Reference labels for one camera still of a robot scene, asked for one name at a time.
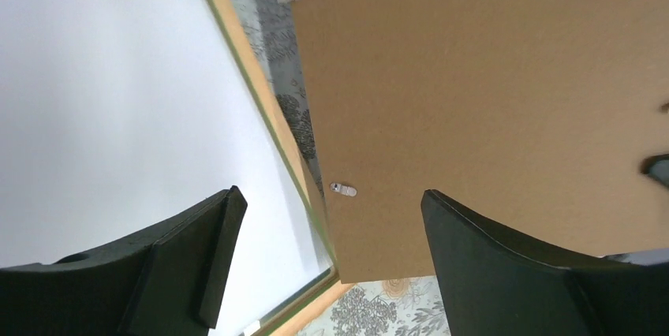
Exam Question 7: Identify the wooden picture frame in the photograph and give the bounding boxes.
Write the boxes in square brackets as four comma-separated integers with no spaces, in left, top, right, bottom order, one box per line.
[207,0,349,335]

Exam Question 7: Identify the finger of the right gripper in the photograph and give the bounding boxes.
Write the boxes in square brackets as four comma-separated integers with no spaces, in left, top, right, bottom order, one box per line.
[641,154,669,188]

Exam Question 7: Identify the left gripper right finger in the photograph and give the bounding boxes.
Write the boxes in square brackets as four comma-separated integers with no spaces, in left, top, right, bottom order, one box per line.
[420,189,668,335]

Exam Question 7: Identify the floral tablecloth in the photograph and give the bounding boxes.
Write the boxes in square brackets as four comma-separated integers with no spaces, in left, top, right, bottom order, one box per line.
[231,0,450,335]

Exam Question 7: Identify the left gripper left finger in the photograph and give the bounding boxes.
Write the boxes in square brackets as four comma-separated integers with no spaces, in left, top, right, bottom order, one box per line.
[1,187,247,335]

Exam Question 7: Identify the sea landscape photo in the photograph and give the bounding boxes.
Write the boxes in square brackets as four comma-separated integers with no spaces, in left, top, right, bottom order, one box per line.
[1,0,331,335]

